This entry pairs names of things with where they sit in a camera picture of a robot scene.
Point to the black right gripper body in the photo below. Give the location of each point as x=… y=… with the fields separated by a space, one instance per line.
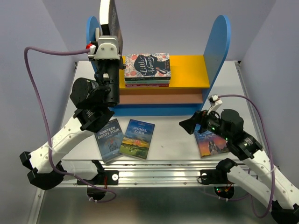
x=209 y=123

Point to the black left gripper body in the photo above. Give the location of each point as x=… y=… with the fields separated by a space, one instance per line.
x=109 y=76

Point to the A Tale of Two Cities book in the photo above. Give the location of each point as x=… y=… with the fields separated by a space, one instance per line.
x=109 y=21

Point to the Three Days to See book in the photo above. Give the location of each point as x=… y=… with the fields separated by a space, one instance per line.
x=97 y=34

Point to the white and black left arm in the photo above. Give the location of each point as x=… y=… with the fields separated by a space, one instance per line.
x=93 y=99

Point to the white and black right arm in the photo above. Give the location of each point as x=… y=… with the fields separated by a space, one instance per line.
x=270 y=187

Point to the sunset cover book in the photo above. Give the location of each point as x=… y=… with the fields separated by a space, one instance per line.
x=210 y=144

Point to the Little Women book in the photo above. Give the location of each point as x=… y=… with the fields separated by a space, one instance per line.
x=147 y=67

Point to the teal spine book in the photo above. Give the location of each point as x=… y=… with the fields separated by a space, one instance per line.
x=148 y=82

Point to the red Roald Dahl book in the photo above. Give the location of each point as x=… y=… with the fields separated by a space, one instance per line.
x=146 y=85

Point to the blue and yellow bookshelf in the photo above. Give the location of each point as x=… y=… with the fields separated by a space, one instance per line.
x=181 y=93

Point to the Animal Farm book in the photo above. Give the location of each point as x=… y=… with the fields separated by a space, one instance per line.
x=137 y=139

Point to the Nineteen Eighty-Four book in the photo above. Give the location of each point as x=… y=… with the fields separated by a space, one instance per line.
x=109 y=140

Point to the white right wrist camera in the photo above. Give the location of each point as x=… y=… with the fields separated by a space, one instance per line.
x=215 y=103

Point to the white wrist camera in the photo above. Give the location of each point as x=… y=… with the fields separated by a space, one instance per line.
x=215 y=103
x=106 y=47

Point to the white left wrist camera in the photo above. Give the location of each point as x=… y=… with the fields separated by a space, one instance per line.
x=106 y=47

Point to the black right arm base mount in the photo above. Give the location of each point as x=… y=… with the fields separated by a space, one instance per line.
x=217 y=175

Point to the aluminium rail frame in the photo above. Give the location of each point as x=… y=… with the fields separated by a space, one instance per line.
x=173 y=154

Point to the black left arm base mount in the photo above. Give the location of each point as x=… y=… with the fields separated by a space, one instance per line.
x=110 y=177

